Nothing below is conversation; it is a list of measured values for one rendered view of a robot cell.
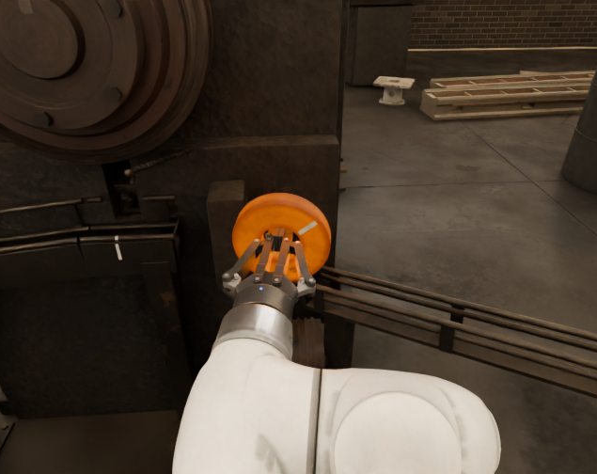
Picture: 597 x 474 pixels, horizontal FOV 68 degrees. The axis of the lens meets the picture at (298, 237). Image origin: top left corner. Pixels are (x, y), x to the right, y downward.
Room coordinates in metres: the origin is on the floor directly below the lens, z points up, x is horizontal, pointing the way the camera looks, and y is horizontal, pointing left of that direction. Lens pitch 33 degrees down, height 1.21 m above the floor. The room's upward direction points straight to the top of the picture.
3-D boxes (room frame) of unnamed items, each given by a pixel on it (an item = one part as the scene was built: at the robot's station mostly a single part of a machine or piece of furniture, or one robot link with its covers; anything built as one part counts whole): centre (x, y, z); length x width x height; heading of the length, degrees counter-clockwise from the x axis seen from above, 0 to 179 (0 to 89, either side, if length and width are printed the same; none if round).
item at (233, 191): (0.83, 0.15, 0.68); 0.11 x 0.08 x 0.24; 4
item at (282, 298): (0.43, 0.04, 0.84); 0.09 x 0.08 x 0.07; 174
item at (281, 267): (0.50, 0.02, 0.84); 0.11 x 0.01 x 0.04; 173
